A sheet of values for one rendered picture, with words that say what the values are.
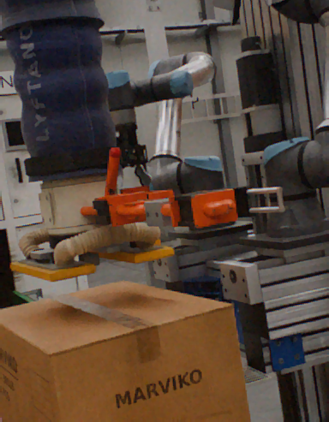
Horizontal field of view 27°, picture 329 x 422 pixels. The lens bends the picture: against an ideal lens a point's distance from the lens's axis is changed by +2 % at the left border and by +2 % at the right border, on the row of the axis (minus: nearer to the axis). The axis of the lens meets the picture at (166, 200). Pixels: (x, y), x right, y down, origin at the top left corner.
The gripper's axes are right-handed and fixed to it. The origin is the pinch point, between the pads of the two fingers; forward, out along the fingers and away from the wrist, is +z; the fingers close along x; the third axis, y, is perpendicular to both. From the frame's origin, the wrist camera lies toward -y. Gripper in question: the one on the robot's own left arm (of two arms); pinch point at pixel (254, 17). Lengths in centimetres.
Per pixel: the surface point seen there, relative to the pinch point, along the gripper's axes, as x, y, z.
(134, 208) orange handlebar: 3.2, 32.5, 33.5
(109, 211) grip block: -6.5, 34.4, 33.8
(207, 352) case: -6, 18, 66
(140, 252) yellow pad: -21, 25, 45
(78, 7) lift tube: -24.4, 28.4, -10.1
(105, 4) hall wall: -957, -301, -242
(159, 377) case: -5, 30, 68
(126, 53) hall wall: -957, -323, -163
